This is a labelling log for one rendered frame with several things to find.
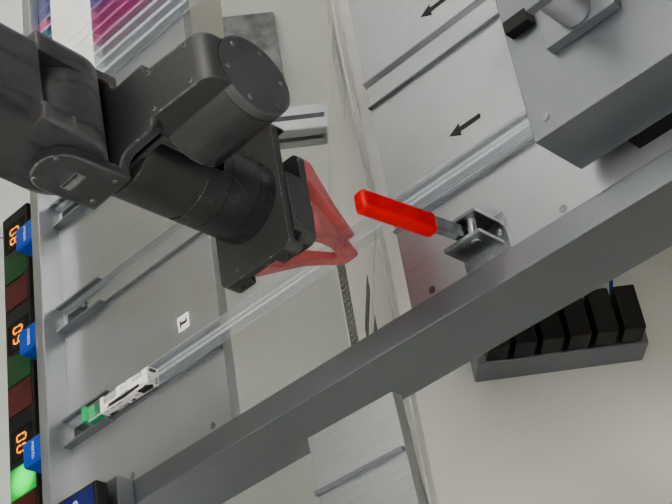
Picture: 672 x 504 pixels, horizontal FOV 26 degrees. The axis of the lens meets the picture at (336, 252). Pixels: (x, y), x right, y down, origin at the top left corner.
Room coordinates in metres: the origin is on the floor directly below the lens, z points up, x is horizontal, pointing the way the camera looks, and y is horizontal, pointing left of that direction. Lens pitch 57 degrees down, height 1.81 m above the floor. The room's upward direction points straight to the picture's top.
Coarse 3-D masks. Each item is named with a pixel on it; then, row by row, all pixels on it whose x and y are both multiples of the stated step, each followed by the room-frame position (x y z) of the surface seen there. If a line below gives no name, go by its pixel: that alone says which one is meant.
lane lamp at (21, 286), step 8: (16, 280) 0.72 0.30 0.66; (24, 280) 0.72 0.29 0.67; (8, 288) 0.72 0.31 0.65; (16, 288) 0.71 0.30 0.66; (24, 288) 0.71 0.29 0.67; (8, 296) 0.71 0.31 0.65; (16, 296) 0.70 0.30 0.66; (24, 296) 0.70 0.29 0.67; (8, 304) 0.70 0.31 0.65; (16, 304) 0.70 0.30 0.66; (8, 312) 0.69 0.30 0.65
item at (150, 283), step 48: (144, 48) 0.87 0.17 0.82; (96, 240) 0.70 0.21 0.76; (144, 240) 0.67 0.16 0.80; (192, 240) 0.65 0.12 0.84; (96, 288) 0.65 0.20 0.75; (144, 288) 0.63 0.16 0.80; (192, 288) 0.60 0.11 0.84; (96, 336) 0.61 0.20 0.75; (144, 336) 0.58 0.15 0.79; (96, 384) 0.56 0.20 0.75; (192, 384) 0.52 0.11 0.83; (96, 432) 0.52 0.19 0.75; (144, 432) 0.50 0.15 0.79; (192, 432) 0.48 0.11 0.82
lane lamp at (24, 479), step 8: (16, 472) 0.53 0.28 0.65; (24, 472) 0.53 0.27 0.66; (32, 472) 0.52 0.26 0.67; (16, 480) 0.52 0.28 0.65; (24, 480) 0.52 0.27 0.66; (32, 480) 0.51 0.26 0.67; (16, 488) 0.51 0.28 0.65; (24, 488) 0.51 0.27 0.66; (32, 488) 0.51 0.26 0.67; (16, 496) 0.51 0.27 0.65
